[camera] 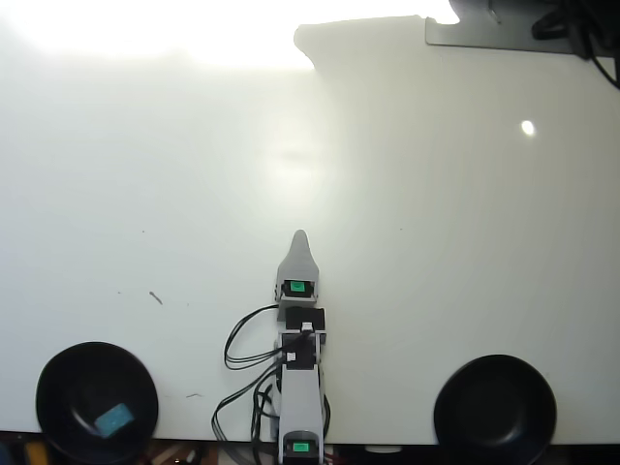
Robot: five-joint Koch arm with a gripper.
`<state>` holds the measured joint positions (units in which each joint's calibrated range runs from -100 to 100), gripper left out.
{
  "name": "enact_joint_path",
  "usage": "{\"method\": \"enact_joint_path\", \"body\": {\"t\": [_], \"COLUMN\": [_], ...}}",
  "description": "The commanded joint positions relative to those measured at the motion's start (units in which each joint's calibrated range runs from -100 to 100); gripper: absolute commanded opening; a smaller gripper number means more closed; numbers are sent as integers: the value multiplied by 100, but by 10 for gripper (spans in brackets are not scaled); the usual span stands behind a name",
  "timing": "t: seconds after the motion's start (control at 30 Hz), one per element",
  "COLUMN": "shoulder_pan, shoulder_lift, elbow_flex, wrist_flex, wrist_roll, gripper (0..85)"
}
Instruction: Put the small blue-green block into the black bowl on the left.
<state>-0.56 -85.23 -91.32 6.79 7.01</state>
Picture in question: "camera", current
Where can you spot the black bowl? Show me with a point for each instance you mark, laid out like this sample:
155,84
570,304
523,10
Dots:
97,382
495,412

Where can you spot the grey metal base plate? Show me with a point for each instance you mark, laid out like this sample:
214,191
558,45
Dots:
504,36

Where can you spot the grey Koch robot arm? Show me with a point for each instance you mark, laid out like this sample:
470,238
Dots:
300,397

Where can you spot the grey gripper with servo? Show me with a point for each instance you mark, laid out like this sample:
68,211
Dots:
296,288

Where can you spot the blue foam cube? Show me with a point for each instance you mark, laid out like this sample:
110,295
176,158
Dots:
113,419

